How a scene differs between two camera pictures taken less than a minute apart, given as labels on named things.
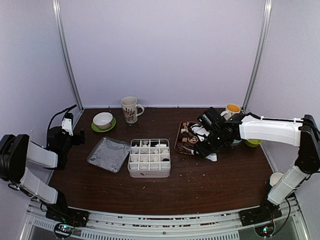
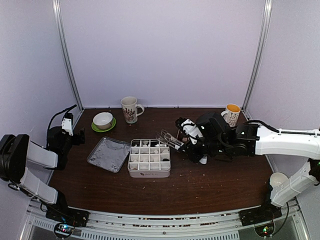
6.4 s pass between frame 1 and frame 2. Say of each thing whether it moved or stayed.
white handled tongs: moved
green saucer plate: stayed
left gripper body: stayed
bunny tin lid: stayed
